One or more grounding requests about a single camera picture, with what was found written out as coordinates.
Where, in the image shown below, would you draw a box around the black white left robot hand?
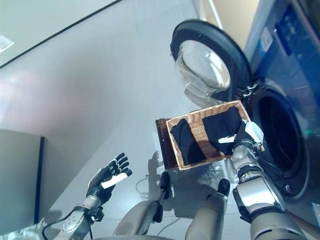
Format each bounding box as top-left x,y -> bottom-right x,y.
86,152 -> 133,203

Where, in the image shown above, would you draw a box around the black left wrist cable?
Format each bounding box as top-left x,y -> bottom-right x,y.
41,211 -> 77,240

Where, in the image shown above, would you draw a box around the grey right robot leg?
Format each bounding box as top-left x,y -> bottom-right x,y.
184,178 -> 231,240

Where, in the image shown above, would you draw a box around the black garment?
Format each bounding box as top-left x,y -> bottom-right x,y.
170,119 -> 208,166
201,106 -> 247,154

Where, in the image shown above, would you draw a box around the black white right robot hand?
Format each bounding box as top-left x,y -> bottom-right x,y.
217,119 -> 265,152

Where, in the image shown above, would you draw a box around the rectangular wicker laundry basket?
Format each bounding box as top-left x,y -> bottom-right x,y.
165,99 -> 266,171

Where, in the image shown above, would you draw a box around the grey front-loading washing machine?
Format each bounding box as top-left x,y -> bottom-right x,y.
243,0 -> 320,221

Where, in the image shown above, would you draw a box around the grey cabinet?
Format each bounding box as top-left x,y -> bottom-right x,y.
0,128 -> 45,223

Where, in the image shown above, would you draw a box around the small blue washer sticker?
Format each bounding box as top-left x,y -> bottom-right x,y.
259,24 -> 274,52

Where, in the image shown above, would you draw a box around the round glass washer door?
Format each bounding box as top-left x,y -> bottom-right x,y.
169,20 -> 251,103

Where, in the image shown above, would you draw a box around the white counter cabinet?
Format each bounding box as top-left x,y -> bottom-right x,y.
192,0 -> 258,51

